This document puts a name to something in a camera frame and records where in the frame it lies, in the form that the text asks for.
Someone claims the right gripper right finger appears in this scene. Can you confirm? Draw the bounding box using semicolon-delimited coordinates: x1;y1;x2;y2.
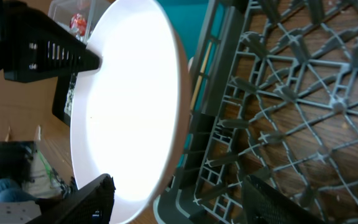
242;175;324;224

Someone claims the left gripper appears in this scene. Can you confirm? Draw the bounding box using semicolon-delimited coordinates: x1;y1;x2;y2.
0;0;101;83

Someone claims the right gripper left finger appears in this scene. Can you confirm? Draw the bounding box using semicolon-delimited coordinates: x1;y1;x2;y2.
26;174;116;224

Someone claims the red snack wrapper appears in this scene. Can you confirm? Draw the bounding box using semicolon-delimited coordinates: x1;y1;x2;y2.
69;14;87;36

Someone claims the large white plate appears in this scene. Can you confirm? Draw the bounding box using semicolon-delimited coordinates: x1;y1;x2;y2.
70;0;191;223

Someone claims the grey dishwasher rack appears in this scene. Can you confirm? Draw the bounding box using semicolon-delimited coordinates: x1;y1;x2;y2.
153;0;358;223

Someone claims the black tray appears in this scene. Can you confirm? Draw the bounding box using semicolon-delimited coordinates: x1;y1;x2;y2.
52;73;77;126

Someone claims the clear plastic bin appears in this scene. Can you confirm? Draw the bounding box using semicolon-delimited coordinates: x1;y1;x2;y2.
48;0;111;44

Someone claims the rice and peanuts pile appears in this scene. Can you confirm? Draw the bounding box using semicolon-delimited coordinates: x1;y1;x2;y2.
64;73;78;116

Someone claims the wooden chopstick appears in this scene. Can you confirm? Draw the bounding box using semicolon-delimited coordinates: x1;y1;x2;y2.
190;41;213;111

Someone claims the teal serving tray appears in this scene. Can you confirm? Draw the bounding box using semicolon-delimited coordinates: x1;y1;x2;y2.
157;0;226;169

